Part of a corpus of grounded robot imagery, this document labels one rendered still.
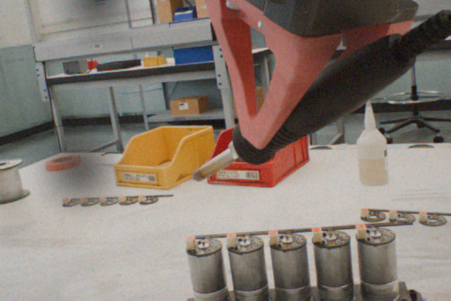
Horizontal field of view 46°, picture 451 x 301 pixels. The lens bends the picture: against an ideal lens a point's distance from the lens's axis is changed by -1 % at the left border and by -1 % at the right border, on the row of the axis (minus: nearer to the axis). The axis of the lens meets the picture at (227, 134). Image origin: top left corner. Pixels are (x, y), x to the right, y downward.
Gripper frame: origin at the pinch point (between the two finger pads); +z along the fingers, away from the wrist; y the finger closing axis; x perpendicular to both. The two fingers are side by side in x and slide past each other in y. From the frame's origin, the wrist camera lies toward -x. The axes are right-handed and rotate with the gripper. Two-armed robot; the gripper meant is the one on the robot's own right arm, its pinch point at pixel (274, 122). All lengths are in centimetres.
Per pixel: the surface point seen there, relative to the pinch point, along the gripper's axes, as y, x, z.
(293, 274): -4.0, 1.4, 12.0
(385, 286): -8.0, 5.5, 11.1
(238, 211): -16.1, -15.9, 26.2
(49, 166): -9, -54, 46
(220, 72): -153, -181, 121
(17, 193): -1, -44, 41
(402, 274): -14.8, 3.7, 15.7
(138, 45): -128, -228, 124
